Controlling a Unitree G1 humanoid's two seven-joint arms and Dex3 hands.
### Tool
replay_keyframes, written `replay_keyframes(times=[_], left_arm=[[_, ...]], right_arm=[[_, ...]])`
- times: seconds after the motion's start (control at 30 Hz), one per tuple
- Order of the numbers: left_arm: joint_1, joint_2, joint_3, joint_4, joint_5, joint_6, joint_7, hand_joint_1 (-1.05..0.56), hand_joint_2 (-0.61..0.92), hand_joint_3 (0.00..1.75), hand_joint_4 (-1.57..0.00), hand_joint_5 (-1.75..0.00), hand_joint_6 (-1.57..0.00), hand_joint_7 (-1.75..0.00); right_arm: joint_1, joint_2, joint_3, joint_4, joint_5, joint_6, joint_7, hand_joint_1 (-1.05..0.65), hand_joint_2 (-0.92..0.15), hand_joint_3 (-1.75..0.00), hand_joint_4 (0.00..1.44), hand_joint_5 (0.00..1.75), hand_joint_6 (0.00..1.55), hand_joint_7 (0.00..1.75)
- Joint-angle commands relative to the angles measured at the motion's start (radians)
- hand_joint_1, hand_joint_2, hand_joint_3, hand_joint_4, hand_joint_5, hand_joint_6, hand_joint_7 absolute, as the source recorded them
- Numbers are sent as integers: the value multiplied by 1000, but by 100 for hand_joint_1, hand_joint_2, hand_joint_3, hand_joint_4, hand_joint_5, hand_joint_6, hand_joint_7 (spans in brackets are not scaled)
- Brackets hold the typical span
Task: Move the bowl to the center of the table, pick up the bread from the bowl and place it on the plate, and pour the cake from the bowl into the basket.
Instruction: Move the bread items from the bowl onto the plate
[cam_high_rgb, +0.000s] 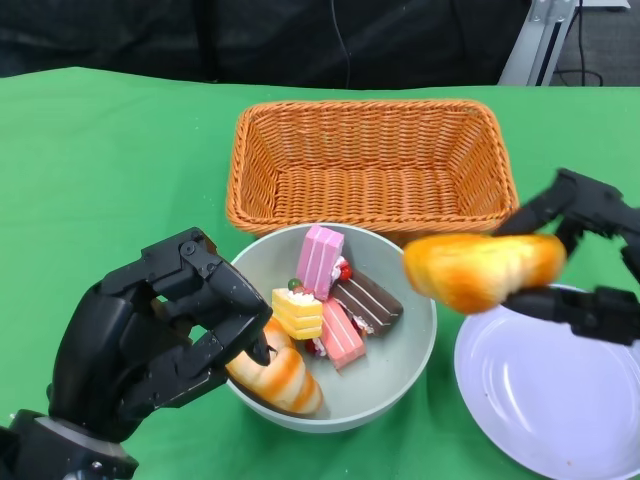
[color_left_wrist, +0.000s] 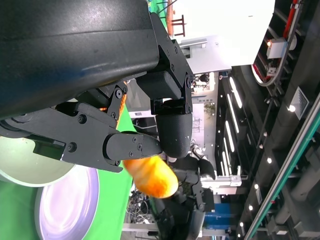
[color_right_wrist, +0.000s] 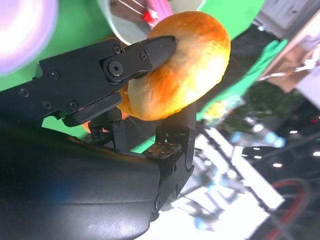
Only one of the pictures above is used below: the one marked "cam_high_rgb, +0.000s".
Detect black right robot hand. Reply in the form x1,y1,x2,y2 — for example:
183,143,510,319
492,168,640,347

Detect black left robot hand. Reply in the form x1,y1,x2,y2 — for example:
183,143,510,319
47,227,274,441

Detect orange striped bread roll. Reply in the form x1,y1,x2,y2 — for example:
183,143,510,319
224,317,325,416
402,232,569,315

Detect pale grey round bowl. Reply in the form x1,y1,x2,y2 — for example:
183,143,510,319
224,222,438,434

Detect yellow layer cake slice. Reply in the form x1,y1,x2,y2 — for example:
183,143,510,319
271,278,325,341

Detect white round plate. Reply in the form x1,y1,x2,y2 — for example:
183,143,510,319
453,283,640,479

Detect orange wicker basket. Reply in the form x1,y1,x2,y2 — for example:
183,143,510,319
225,99,519,247

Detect pink cake slice with blueberry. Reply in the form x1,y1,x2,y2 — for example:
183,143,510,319
295,224,346,301

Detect salmon pink layer cake slice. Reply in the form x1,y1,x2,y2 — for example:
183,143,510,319
305,297,366,371

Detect chocolate layer cake slice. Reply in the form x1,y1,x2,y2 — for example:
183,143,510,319
332,272,405,339

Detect green tablecloth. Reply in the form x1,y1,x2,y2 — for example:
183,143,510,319
0,65,640,480

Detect black cloth backdrop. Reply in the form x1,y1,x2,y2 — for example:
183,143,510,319
0,0,531,91

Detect black cable on floor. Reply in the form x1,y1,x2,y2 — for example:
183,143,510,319
552,0,606,87

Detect silver metal frame stand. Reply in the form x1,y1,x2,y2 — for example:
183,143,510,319
497,0,631,87

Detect thin black hanging cable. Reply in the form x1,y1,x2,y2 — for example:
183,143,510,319
329,0,354,90

